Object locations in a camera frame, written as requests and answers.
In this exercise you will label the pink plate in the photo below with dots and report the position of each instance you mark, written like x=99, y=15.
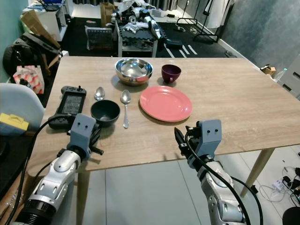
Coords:
x=165, y=104

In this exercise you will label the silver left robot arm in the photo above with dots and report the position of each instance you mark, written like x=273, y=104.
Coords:
x=58, y=171

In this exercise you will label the black foam mat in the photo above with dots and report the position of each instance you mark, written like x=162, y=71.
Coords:
x=11, y=164

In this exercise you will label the brown cardboard sheet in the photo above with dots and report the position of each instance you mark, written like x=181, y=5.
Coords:
x=38, y=26

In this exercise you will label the white chair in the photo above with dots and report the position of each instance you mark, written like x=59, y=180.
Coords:
x=18, y=101

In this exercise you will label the black handheld controller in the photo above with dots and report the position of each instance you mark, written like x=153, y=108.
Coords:
x=72, y=104

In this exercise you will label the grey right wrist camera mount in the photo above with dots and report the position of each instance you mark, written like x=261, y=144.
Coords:
x=210, y=136

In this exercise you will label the black metal clothes rack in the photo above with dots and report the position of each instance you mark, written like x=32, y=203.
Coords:
x=187, y=19

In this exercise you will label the dark grey bowl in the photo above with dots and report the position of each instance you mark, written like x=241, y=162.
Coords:
x=105, y=112

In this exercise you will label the large steel spoon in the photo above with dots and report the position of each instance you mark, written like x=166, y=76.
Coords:
x=125, y=96

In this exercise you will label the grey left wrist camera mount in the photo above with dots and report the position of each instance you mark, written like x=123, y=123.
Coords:
x=82, y=131

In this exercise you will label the red white patterned bag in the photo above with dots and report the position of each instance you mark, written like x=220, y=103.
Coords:
x=30, y=78

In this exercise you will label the steel bowl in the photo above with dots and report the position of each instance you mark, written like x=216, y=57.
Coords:
x=133, y=70

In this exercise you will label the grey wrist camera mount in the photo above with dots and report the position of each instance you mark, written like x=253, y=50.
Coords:
x=82, y=131
x=210, y=136

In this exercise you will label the dark purple cup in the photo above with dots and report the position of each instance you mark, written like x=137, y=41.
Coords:
x=171, y=74

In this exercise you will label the white black lying robot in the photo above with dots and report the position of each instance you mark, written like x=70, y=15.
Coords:
x=151, y=24

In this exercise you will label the white cabinet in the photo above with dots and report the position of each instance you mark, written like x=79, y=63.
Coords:
x=50, y=21

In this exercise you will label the black workbench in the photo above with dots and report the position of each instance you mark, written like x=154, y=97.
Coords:
x=133, y=43

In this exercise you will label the small cardboard box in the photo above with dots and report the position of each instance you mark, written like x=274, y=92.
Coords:
x=268, y=70

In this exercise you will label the black round object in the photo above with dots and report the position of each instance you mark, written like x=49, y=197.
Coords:
x=291, y=216

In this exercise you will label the wooden table leg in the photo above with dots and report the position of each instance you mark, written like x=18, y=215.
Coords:
x=258, y=171
x=82, y=197

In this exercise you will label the white hanging garment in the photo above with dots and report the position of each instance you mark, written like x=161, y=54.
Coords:
x=215, y=11

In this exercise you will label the white grey appliance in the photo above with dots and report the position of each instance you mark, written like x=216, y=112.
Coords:
x=289, y=84

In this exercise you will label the black backpack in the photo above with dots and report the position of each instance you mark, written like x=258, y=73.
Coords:
x=16, y=56

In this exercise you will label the small steel spoon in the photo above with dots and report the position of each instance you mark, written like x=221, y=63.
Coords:
x=99, y=93

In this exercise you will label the yellow box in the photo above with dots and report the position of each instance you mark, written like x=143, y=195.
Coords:
x=11, y=124

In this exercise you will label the black plastic crate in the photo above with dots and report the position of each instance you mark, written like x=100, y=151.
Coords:
x=98, y=40

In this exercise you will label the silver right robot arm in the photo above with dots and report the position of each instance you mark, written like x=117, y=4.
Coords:
x=220, y=197

